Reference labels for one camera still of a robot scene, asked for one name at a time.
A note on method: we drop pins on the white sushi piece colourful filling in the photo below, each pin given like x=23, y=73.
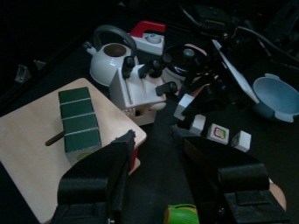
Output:
x=218, y=133

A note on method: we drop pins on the metal frame bracket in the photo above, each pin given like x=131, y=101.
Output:
x=23, y=73

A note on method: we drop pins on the green toy vegetable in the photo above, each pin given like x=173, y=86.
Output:
x=182, y=214

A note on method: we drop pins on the light wooden cutting board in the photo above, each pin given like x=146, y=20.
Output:
x=31, y=137

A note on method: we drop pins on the white sushi piece green filling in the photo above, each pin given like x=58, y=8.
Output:
x=241, y=141

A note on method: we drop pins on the blue-grey bowl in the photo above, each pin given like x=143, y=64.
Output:
x=278, y=99

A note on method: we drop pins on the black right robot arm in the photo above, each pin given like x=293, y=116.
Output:
x=217, y=22

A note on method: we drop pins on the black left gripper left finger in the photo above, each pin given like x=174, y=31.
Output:
x=95, y=175

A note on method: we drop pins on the white wooden knife block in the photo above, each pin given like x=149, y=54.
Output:
x=137, y=93

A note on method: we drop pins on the black toy pot with knob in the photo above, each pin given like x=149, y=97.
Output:
x=183, y=61

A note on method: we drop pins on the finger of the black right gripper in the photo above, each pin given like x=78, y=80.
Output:
x=201, y=105

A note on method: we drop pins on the green seaweed sushi roll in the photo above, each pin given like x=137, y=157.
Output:
x=78, y=122

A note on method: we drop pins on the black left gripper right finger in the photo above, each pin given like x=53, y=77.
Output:
x=230, y=180

